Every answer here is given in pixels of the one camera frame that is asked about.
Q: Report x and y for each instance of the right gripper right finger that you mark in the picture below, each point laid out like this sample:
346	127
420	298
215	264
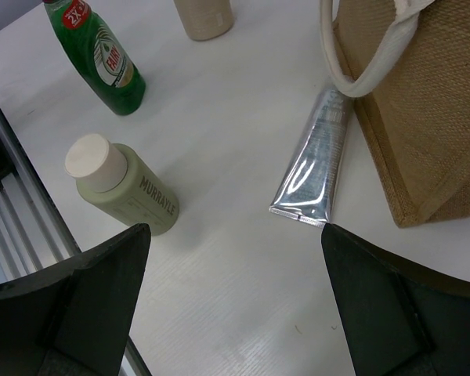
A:
399	317

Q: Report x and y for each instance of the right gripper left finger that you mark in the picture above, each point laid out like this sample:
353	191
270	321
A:
74	318

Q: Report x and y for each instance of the olive bottle white cap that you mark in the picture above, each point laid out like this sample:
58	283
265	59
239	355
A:
113	178

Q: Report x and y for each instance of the silver cream tube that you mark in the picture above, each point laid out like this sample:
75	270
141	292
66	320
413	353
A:
306	193

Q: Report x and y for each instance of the green dish soap bottle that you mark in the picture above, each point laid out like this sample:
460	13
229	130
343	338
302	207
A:
97	55

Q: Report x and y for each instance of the beige pump soap bottle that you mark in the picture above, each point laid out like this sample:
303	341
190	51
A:
203	20

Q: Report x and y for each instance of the brown canvas tote bag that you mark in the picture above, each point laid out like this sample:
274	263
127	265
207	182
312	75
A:
406	65

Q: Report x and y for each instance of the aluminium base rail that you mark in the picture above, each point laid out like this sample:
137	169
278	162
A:
33	234

